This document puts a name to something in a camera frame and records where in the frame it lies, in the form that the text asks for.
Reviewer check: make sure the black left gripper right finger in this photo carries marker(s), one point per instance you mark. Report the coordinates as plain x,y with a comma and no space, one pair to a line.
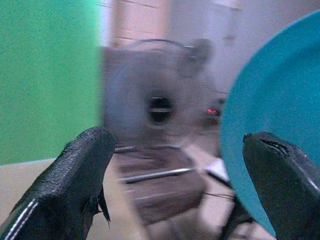
287,190

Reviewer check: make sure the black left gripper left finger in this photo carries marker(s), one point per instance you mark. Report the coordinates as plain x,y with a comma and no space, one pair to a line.
62,185

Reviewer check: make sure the teal plastic plate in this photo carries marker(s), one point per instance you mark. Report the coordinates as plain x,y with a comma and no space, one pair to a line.
275,95

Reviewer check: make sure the dark wooden stool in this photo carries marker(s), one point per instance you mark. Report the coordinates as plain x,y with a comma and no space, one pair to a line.
160,180

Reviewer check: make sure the green panel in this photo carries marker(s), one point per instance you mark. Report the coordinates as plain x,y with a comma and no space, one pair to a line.
47,80

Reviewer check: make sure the grey round fan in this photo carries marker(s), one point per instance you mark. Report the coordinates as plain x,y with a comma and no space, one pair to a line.
155,95

